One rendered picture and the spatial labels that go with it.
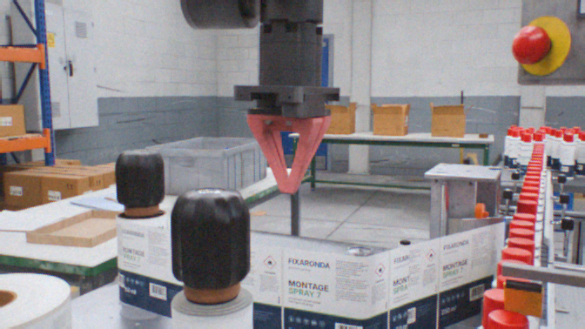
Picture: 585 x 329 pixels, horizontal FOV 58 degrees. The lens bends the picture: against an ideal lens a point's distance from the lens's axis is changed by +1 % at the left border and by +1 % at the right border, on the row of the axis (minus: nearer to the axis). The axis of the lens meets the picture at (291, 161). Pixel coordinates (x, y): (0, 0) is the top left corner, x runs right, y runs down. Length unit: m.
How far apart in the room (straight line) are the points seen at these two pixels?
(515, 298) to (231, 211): 0.27
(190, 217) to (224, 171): 1.83
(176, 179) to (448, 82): 6.06
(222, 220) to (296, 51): 0.18
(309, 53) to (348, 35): 7.85
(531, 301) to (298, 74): 0.28
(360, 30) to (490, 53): 1.88
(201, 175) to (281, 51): 1.95
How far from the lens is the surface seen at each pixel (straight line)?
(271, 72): 0.46
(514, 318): 0.51
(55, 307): 0.70
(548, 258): 1.43
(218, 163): 2.34
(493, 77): 8.02
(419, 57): 8.08
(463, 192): 0.94
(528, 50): 0.58
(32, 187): 4.44
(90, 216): 2.12
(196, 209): 0.51
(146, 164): 0.90
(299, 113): 0.43
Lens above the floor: 1.28
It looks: 8 degrees down
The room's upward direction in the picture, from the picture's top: straight up
